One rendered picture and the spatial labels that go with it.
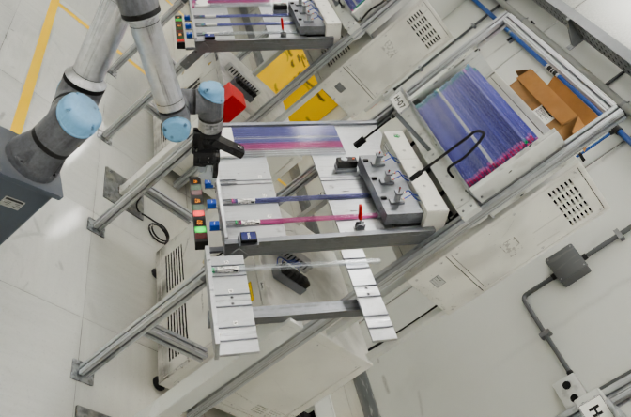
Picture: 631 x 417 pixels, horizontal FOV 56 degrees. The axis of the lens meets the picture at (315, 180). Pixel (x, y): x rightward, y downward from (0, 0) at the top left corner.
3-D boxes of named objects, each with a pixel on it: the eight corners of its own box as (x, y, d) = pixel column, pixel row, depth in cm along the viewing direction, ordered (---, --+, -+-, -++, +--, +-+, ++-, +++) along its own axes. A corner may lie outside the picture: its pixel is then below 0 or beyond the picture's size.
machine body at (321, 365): (146, 393, 223) (269, 302, 207) (146, 259, 276) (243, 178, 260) (262, 439, 262) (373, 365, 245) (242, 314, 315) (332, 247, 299)
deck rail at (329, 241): (224, 258, 189) (224, 243, 185) (223, 254, 191) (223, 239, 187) (431, 243, 206) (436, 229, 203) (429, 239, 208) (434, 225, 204)
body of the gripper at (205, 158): (192, 154, 192) (192, 122, 185) (219, 154, 195) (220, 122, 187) (193, 168, 187) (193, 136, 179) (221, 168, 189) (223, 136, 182)
